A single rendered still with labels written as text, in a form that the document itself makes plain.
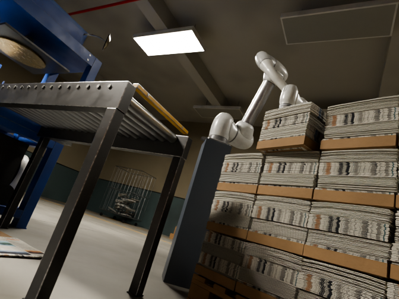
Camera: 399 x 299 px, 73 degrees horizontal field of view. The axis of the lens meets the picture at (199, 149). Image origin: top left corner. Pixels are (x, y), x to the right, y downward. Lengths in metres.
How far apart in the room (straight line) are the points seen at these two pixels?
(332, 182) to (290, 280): 0.43
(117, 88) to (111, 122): 0.15
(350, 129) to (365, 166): 0.18
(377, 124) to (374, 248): 0.47
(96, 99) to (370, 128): 1.10
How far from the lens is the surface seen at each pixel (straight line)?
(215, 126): 2.08
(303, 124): 1.36
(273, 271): 1.29
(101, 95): 1.16
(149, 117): 1.29
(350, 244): 1.17
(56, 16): 2.75
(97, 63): 2.78
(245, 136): 2.19
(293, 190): 1.31
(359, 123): 1.32
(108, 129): 1.04
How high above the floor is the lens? 0.34
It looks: 17 degrees up
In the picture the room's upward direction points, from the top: 17 degrees clockwise
